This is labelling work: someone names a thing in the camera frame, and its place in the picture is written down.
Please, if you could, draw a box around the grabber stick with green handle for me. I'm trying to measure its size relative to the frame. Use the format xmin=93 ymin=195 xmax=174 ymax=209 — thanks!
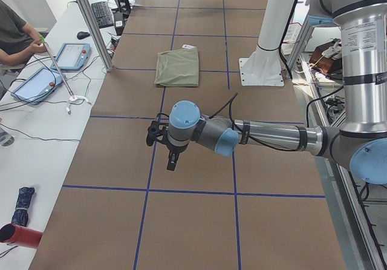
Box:
xmin=39 ymin=35 xmax=92 ymax=114

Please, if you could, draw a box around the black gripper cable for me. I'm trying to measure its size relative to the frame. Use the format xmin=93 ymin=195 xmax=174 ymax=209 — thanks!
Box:
xmin=208 ymin=92 xmax=303 ymax=153

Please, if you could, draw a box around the black computer mouse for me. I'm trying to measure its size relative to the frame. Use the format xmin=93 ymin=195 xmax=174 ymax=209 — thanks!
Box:
xmin=76 ymin=31 xmax=90 ymax=40

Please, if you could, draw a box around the folded dark blue umbrella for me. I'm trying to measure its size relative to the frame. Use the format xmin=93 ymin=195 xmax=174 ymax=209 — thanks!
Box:
xmin=11 ymin=186 xmax=35 ymax=227

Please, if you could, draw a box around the white shirt hang tag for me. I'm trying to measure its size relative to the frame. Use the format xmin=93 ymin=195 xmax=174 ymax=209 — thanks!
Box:
xmin=182 ymin=44 xmax=196 ymax=49

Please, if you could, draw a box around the far blue teach pendant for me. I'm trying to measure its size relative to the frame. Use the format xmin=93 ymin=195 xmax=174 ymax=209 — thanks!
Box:
xmin=55 ymin=43 xmax=91 ymax=72

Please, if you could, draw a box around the blue teach pendant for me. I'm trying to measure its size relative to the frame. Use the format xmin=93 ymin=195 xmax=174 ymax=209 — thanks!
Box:
xmin=11 ymin=67 xmax=63 ymax=105
xmin=55 ymin=43 xmax=91 ymax=72

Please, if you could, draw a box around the seated person in grey shirt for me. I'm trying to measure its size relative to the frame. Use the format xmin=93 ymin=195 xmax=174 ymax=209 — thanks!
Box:
xmin=1 ymin=1 xmax=47 ymax=67

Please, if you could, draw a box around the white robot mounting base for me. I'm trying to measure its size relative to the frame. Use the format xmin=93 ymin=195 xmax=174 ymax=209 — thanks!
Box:
xmin=239 ymin=0 xmax=298 ymax=87

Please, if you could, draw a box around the aluminium frame post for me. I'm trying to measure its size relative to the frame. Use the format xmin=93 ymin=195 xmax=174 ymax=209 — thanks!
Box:
xmin=76 ymin=0 xmax=113 ymax=72

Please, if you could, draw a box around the red cylinder tube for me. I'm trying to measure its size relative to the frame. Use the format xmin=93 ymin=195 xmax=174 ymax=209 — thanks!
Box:
xmin=1 ymin=223 xmax=43 ymax=249

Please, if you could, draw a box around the near blue teach pendant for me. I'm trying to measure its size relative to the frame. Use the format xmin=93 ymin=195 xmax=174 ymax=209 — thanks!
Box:
xmin=11 ymin=67 xmax=63 ymax=105

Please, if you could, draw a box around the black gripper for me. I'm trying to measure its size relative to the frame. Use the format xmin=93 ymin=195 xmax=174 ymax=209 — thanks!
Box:
xmin=146 ymin=117 xmax=185 ymax=171

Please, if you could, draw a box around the olive green long-sleeve shirt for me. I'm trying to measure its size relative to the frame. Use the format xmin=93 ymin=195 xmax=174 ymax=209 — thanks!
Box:
xmin=154 ymin=47 xmax=199 ymax=87

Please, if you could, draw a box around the black keyboard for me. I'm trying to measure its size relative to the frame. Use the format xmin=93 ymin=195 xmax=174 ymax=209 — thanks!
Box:
xmin=91 ymin=1 xmax=114 ymax=28

